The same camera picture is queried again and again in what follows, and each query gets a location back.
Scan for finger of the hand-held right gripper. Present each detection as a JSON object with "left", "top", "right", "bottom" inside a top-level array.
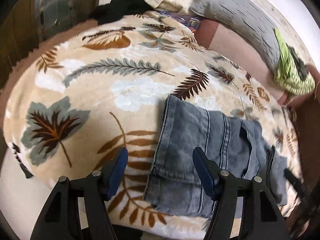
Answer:
[{"left": 284, "top": 169, "right": 310, "bottom": 207}]

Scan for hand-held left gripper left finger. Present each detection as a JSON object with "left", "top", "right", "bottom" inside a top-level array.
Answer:
[{"left": 30, "top": 147, "right": 129, "bottom": 240}]

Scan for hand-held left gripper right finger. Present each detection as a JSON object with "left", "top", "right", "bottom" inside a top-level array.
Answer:
[{"left": 192, "top": 147, "right": 291, "bottom": 240}]

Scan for blue denim pants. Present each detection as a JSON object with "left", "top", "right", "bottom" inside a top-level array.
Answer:
[{"left": 144, "top": 94, "right": 288, "bottom": 219}]

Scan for another person's forearm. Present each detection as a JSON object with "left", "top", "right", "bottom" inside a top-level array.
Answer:
[{"left": 307, "top": 64, "right": 320, "bottom": 98}]

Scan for brown bed board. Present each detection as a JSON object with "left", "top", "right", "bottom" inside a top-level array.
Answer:
[{"left": 291, "top": 97, "right": 320, "bottom": 183}]

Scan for cream leaf print blanket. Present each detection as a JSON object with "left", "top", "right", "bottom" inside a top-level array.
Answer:
[{"left": 2, "top": 10, "right": 304, "bottom": 238}]

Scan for green patterned cloth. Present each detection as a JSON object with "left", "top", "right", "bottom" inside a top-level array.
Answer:
[{"left": 272, "top": 27, "right": 316, "bottom": 95}]

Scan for dark grey cloth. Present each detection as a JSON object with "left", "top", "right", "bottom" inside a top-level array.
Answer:
[{"left": 290, "top": 47, "right": 311, "bottom": 78}]

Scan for pink bolster pillow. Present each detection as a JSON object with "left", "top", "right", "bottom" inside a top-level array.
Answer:
[{"left": 195, "top": 19, "right": 294, "bottom": 105}]

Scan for colourful plastic packet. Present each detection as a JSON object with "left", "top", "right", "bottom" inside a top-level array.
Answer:
[{"left": 160, "top": 10, "right": 203, "bottom": 32}]

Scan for grey pillow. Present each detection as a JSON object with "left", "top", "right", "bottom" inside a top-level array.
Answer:
[{"left": 190, "top": 0, "right": 283, "bottom": 68}]

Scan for black cloth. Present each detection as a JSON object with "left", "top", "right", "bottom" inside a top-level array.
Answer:
[{"left": 91, "top": 0, "right": 153, "bottom": 26}]

